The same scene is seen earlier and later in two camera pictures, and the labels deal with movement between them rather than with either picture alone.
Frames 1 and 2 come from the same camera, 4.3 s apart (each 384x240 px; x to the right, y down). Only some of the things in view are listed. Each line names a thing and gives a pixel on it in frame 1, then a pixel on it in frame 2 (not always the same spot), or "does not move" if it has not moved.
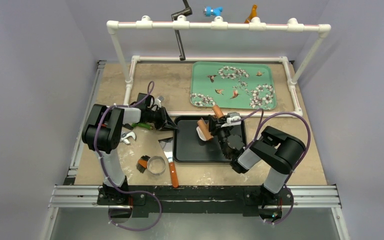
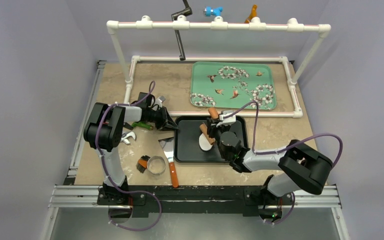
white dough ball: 200,134 to 204,143
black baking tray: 189,147 does not move
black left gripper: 164,123 does not move
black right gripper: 217,125 does not move
